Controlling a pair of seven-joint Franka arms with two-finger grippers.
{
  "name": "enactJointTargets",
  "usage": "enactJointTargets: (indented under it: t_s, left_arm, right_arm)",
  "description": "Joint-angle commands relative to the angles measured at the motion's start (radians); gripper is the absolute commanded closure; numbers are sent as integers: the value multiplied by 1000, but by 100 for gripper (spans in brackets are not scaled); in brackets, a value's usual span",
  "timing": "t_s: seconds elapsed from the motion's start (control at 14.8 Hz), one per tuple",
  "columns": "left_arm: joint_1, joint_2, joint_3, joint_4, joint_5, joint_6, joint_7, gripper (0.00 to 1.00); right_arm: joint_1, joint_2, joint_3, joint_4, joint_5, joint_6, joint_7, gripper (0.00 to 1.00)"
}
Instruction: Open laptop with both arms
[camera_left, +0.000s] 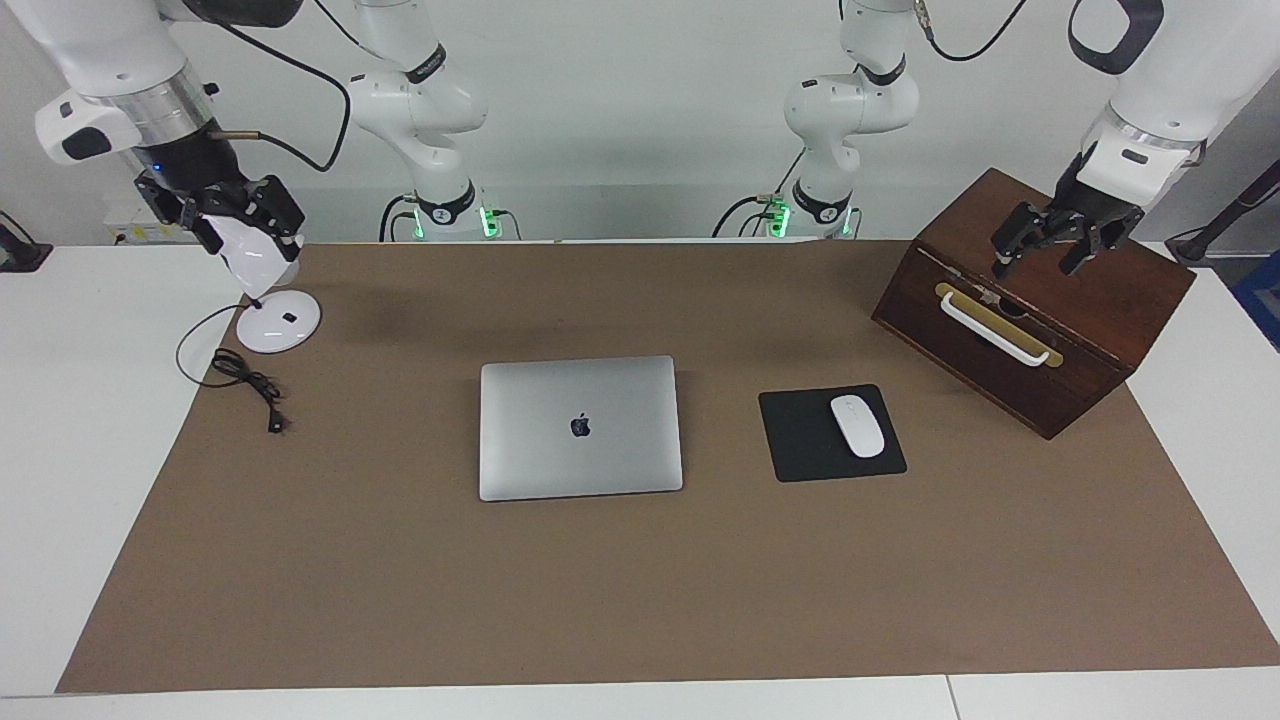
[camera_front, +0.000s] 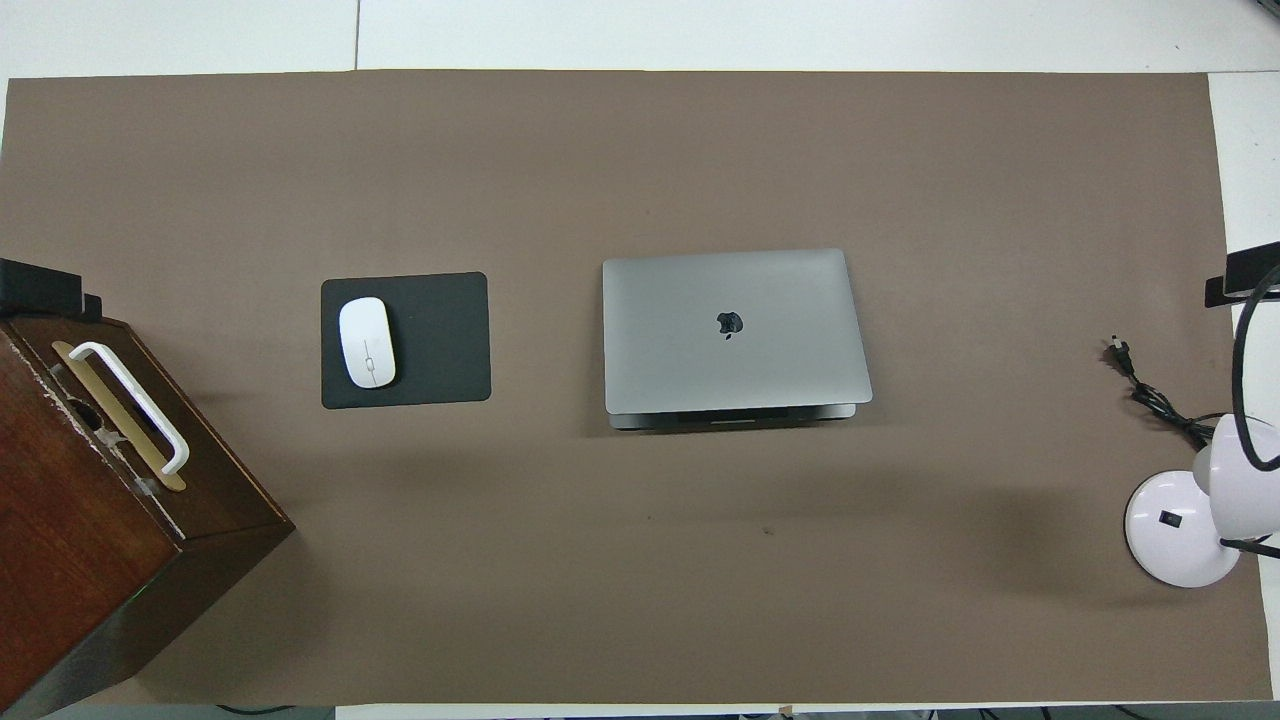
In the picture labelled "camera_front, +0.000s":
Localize white computer mouse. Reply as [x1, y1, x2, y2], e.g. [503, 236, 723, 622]
[338, 297, 398, 390]

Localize white box handle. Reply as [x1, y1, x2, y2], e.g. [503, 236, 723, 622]
[68, 341, 191, 475]

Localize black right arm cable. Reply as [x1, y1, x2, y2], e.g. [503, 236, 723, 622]
[1232, 262, 1280, 471]

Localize grey Apple laptop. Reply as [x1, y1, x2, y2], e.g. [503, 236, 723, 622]
[602, 248, 874, 432]

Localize gold handle backplate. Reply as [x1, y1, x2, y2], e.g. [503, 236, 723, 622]
[50, 340, 188, 493]

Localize dark brown wooden box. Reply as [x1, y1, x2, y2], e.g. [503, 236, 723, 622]
[0, 312, 296, 719]

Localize black mouse pad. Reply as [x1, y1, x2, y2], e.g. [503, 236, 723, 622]
[320, 271, 492, 410]

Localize black lamp power cable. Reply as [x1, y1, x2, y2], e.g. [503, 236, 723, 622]
[1108, 337, 1216, 449]

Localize white desk lamp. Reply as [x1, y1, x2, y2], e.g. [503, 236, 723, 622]
[1124, 413, 1280, 589]

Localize brown table mat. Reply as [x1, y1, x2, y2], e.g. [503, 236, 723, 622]
[0, 68, 1273, 706]

